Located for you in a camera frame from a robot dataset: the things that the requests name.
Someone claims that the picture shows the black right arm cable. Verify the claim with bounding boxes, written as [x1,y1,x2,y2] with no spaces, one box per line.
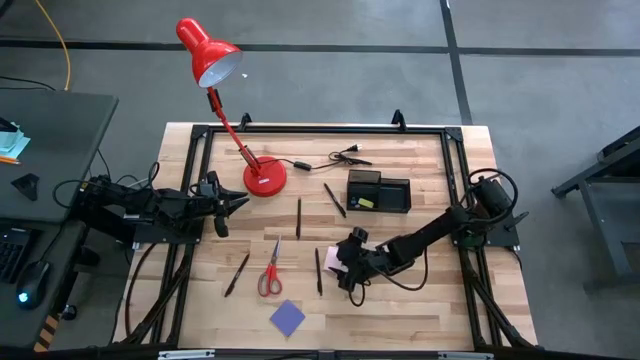
[466,168,520,224]
[348,244,431,308]

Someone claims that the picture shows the pink sticky note pad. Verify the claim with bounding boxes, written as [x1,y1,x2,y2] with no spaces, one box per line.
[323,244,351,275]

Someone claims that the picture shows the black aluminium table frame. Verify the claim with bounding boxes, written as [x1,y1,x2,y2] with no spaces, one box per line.
[113,121,540,351]

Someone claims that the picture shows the black computer mouse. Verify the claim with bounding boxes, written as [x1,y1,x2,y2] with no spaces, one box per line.
[14,259,52,311]

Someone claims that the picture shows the black triangular bracket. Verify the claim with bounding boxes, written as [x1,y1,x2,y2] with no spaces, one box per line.
[10,172,41,203]

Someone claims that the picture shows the yellow cable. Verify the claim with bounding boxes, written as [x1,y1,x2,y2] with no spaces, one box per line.
[33,0,72,92]

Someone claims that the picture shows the grey metal bracket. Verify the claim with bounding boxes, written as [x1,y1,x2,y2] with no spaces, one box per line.
[157,349,217,360]
[436,351,495,360]

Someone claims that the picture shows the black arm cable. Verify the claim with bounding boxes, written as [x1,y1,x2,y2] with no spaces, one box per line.
[466,168,520,224]
[51,160,162,211]
[348,244,431,308]

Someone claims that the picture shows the black floor cable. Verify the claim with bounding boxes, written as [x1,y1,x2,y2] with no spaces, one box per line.
[123,241,157,337]

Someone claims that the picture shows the black mesh desk organizer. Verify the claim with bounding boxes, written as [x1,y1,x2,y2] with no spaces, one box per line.
[345,169,413,215]

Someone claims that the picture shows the purple sticky note pad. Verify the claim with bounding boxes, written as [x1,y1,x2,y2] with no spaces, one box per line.
[269,298,307,338]

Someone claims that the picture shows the black keyboard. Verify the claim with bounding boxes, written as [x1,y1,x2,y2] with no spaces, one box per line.
[0,227,32,285]

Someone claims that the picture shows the dark grey metal rack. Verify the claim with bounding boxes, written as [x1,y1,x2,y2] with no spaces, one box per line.
[550,124,640,294]

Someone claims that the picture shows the red desk lamp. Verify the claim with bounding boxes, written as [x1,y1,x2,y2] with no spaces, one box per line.
[175,17,289,199]

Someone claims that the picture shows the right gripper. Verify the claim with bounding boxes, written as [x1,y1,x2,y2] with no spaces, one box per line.
[333,225,389,294]

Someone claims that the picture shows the dark grey side desk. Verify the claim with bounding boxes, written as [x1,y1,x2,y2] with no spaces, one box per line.
[0,88,120,224]
[0,219,89,350]

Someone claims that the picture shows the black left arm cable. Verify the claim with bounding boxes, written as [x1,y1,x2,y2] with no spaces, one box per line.
[51,160,162,211]

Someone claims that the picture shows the black lamp power cable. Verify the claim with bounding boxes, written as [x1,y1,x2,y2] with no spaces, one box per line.
[272,143,374,173]

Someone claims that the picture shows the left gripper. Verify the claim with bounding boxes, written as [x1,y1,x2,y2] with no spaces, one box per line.
[193,170,251,239]

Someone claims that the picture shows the light blue paper stack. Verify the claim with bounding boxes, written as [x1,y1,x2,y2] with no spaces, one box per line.
[0,119,32,160]

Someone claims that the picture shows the red-handled scissors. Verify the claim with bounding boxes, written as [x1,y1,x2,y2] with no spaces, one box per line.
[256,235,284,299]

